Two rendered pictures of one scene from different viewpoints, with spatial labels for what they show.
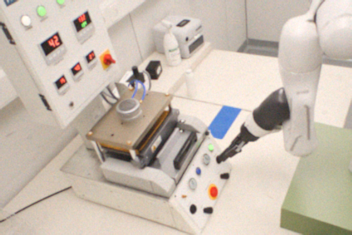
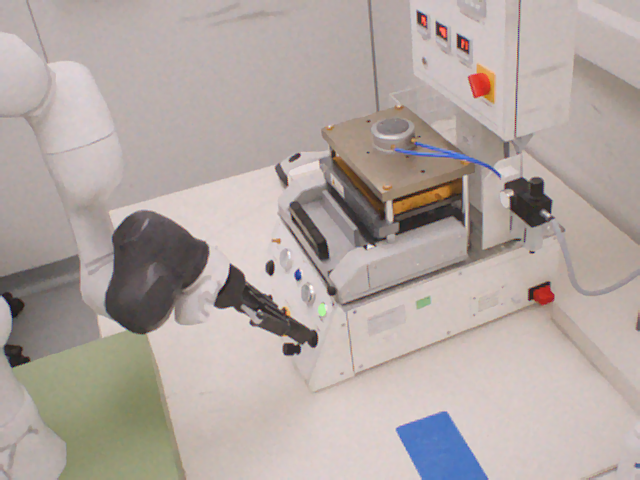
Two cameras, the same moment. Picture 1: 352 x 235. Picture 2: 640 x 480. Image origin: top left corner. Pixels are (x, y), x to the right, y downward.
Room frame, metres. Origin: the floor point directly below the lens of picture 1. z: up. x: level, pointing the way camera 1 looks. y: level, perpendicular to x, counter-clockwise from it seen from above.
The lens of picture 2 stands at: (1.63, -0.75, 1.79)
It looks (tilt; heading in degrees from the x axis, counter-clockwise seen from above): 36 degrees down; 134
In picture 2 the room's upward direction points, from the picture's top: 8 degrees counter-clockwise
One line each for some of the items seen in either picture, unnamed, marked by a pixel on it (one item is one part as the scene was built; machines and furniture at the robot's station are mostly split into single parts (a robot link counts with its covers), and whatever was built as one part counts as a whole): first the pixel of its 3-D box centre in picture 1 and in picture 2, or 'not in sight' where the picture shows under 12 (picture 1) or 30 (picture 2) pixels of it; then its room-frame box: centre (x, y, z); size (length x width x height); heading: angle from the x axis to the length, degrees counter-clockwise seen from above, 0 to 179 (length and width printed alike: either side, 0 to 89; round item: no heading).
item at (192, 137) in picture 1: (185, 149); (308, 228); (0.84, 0.07, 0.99); 0.15 x 0.02 x 0.04; 150
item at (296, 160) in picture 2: not in sight; (312, 163); (0.46, 0.51, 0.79); 0.20 x 0.08 x 0.08; 58
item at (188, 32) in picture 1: (179, 36); not in sight; (1.91, 0.05, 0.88); 0.25 x 0.20 x 0.17; 52
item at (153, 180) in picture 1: (137, 176); (337, 187); (0.77, 0.24, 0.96); 0.25 x 0.05 x 0.07; 60
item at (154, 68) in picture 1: (153, 70); not in sight; (1.66, 0.22, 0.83); 0.09 x 0.06 x 0.07; 161
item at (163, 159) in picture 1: (152, 146); (375, 214); (0.90, 0.19, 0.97); 0.30 x 0.22 x 0.08; 60
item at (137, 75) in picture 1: (137, 86); (522, 210); (1.18, 0.24, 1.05); 0.15 x 0.05 x 0.15; 150
